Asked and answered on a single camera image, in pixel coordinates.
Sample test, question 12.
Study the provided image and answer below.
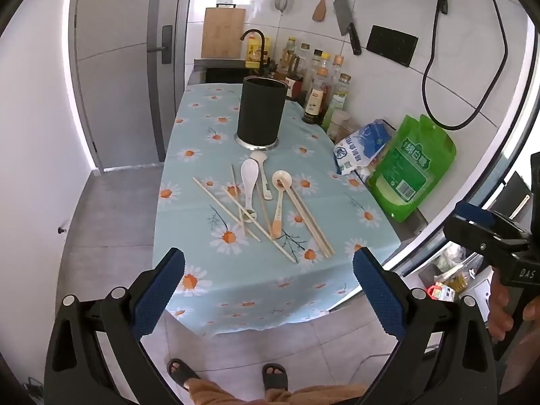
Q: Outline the green sugar bag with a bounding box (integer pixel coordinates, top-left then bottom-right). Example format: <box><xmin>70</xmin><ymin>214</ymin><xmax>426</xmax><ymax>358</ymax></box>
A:
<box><xmin>366</xmin><ymin>114</ymin><xmax>457</xmax><ymax>223</ymax></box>

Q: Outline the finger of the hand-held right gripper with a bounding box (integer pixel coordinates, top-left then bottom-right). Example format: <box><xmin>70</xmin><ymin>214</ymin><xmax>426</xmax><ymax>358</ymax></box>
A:
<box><xmin>455</xmin><ymin>201</ymin><xmax>530</xmax><ymax>241</ymax></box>
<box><xmin>443</xmin><ymin>216</ymin><xmax>530</xmax><ymax>264</ymax></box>

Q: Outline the black cylindrical utensil holder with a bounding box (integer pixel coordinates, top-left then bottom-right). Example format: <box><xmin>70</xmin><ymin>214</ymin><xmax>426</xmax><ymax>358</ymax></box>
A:
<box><xmin>234</xmin><ymin>75</ymin><xmax>288</xmax><ymax>152</ymax></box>

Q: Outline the white ceramic spoon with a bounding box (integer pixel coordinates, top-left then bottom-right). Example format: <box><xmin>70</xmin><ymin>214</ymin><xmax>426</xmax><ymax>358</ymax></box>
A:
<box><xmin>239</xmin><ymin>158</ymin><xmax>260</xmax><ymax>224</ymax></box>

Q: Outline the cream flat-handled spoon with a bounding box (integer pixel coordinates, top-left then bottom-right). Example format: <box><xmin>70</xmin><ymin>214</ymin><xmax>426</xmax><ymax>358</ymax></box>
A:
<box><xmin>250</xmin><ymin>151</ymin><xmax>274</xmax><ymax>201</ymax></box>

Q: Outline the dark soy sauce bottle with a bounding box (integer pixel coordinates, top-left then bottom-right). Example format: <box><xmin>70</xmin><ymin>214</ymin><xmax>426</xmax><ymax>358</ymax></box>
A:
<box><xmin>301</xmin><ymin>77</ymin><xmax>332</xmax><ymax>125</ymax></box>

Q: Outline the black power cable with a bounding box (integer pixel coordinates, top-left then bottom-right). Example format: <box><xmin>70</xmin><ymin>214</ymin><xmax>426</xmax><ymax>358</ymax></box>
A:
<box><xmin>422</xmin><ymin>0</ymin><xmax>509</xmax><ymax>129</ymax></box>

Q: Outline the grey door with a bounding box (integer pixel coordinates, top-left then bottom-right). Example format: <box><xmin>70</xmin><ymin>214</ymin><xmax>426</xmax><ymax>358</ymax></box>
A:
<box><xmin>70</xmin><ymin>0</ymin><xmax>186</xmax><ymax>169</ymax></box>

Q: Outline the tall orange-cap bottle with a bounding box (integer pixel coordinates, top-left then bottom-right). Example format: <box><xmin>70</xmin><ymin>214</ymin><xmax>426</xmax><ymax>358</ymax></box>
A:
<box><xmin>330</xmin><ymin>54</ymin><xmax>343</xmax><ymax>89</ymax></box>

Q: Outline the floral light blue tablecloth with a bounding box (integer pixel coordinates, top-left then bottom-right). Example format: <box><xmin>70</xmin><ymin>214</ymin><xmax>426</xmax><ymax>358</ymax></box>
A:
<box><xmin>152</xmin><ymin>82</ymin><xmax>401</xmax><ymax>338</ymax></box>

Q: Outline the yellow-cap cooking oil bottle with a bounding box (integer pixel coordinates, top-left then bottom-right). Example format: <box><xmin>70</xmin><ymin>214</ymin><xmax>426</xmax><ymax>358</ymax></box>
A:
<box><xmin>279</xmin><ymin>36</ymin><xmax>298</xmax><ymax>77</ymax></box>

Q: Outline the beige spoon with orange handle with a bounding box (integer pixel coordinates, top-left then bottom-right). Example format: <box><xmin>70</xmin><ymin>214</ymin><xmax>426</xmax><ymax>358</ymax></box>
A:
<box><xmin>270</xmin><ymin>170</ymin><xmax>294</xmax><ymax>239</ymax></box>

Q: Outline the clear spice jar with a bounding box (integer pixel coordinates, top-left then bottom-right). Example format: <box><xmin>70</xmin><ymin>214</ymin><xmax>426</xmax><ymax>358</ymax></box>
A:
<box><xmin>327</xmin><ymin>110</ymin><xmax>352</xmax><ymax>143</ymax></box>

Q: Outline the green label bottle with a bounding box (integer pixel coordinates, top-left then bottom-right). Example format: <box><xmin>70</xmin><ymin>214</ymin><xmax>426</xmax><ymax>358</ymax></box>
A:
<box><xmin>321</xmin><ymin>73</ymin><xmax>353</xmax><ymax>132</ymax></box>

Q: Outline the black door handle lock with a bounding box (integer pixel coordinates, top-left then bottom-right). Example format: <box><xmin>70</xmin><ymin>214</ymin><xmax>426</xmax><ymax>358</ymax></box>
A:
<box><xmin>146</xmin><ymin>24</ymin><xmax>173</xmax><ymax>66</ymax></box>

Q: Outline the bunch of wooden chopsticks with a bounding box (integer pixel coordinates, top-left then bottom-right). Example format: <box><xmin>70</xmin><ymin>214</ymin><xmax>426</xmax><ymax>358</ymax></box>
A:
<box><xmin>192</xmin><ymin>176</ymin><xmax>330</xmax><ymax>263</ymax></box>

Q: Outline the person's right hand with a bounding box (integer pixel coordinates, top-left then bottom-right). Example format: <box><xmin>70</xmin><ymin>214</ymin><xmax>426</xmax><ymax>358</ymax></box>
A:
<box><xmin>487</xmin><ymin>280</ymin><xmax>540</xmax><ymax>341</ymax></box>

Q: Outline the dark bottle with red label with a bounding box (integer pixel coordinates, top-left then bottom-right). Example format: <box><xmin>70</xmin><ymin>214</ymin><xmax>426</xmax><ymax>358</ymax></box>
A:
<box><xmin>285</xmin><ymin>72</ymin><xmax>305</xmax><ymax>101</ymax></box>

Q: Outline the yellow oil jug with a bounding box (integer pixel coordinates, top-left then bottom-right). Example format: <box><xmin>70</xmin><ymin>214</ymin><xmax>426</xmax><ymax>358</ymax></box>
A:
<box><xmin>245</xmin><ymin>36</ymin><xmax>273</xmax><ymax>68</ymax></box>

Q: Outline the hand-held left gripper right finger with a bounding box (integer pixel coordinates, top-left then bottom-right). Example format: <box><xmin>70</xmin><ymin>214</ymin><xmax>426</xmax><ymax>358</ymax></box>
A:
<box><xmin>352</xmin><ymin>247</ymin><xmax>498</xmax><ymax>405</ymax></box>

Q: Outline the stainless steel sink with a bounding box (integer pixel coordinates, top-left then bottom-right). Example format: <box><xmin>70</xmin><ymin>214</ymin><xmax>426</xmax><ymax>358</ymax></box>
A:
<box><xmin>188</xmin><ymin>58</ymin><xmax>271</xmax><ymax>86</ymax></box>

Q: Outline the white and blue salt bag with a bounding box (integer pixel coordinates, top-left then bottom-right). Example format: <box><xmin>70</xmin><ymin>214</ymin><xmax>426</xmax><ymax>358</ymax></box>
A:
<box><xmin>333</xmin><ymin>119</ymin><xmax>397</xmax><ymax>176</ymax></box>

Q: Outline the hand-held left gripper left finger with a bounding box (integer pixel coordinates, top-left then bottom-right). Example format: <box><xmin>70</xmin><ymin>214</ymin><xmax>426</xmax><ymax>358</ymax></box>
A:
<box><xmin>44</xmin><ymin>247</ymin><xmax>186</xmax><ymax>405</ymax></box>

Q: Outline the wooden cutting board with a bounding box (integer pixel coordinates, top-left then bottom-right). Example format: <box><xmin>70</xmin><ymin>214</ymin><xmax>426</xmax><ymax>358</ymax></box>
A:
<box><xmin>201</xmin><ymin>3</ymin><xmax>246</xmax><ymax>60</ymax></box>

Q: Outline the steel cleaver with black handle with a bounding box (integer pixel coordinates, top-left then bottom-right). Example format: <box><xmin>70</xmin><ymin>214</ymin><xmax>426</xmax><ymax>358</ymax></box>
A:
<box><xmin>332</xmin><ymin>0</ymin><xmax>362</xmax><ymax>56</ymax></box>

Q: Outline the clear glass bottle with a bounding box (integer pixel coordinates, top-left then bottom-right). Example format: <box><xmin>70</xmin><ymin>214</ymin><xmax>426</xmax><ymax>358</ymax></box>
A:
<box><xmin>296</xmin><ymin>42</ymin><xmax>312</xmax><ymax>80</ymax></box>

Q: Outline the black faucet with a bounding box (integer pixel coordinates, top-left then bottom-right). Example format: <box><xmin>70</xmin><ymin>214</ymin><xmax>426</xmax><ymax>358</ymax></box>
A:
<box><xmin>240</xmin><ymin>29</ymin><xmax>271</xmax><ymax>70</ymax></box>

